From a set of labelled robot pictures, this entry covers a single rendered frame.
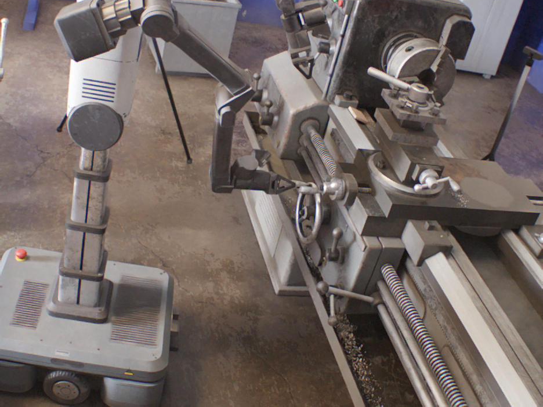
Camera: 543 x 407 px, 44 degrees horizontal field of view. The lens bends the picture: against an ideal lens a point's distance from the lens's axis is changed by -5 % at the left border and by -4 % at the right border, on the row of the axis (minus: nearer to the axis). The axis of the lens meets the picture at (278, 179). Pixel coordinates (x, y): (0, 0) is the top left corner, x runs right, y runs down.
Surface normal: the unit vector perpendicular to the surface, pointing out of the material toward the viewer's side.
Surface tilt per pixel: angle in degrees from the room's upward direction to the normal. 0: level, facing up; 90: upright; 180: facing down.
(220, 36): 90
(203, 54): 109
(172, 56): 90
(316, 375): 0
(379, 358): 0
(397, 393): 0
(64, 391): 90
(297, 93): 32
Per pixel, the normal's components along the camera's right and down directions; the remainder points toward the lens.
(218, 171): 0.14, 0.72
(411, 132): 0.23, -0.84
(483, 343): -0.36, -0.72
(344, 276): -0.95, -0.07
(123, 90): 0.55, 0.63
